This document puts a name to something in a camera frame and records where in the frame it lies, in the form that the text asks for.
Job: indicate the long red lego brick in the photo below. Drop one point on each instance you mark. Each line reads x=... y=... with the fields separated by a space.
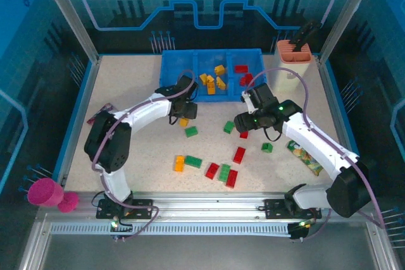
x=239 y=155
x=232 y=178
x=212 y=170

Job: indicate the long yellow lego brick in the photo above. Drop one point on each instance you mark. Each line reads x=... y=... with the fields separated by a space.
x=221 y=83

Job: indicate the long green lego brick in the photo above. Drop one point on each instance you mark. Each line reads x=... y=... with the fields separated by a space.
x=224 y=172
x=193 y=161

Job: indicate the orange arched lego brick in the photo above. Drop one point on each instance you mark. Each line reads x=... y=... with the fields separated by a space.
x=221 y=69

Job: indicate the long orange lego brick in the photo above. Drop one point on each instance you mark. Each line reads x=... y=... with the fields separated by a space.
x=179 y=163

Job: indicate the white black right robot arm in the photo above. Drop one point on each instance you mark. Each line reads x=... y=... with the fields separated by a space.
x=316 y=143

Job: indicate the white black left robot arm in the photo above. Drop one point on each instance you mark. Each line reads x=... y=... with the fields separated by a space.
x=142 y=115

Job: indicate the blue three-compartment bin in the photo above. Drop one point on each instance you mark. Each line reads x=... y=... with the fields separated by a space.
x=180 y=64

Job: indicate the yellow green snack packet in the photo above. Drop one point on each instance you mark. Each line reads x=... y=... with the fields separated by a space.
x=305 y=157

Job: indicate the cream knife block salmon top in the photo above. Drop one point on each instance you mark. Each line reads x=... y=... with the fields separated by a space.
x=292 y=52

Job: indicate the blue table side strip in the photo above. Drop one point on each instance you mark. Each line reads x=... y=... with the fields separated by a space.
x=342 y=108
x=81 y=99

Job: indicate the purple snack packet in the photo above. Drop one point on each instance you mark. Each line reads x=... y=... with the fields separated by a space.
x=101 y=113

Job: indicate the aluminium table side rail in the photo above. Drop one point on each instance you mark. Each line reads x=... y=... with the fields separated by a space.
x=334 y=108
x=91 y=83

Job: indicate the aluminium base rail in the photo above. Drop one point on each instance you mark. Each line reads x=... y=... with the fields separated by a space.
x=205 y=203

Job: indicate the aluminium frame post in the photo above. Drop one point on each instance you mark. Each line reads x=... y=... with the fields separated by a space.
x=348 y=14
x=70 y=14

